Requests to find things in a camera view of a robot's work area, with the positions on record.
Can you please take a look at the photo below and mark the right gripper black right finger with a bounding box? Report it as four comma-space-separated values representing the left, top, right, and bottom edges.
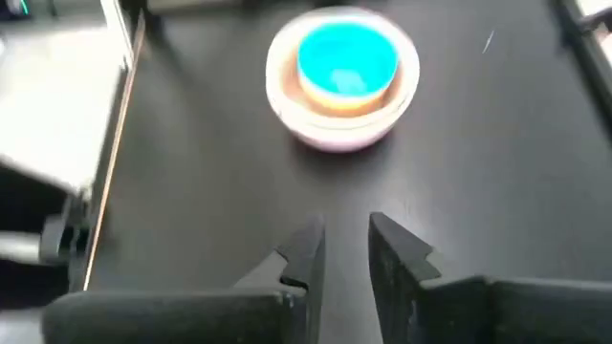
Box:
367, 211, 612, 344

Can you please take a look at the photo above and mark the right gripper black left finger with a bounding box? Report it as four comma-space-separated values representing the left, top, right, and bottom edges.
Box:
41, 212, 328, 344

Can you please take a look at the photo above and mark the large pink bowl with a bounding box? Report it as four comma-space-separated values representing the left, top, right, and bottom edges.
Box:
264, 5, 422, 155

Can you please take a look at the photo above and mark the blue bowl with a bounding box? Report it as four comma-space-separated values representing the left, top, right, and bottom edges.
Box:
295, 20, 401, 107

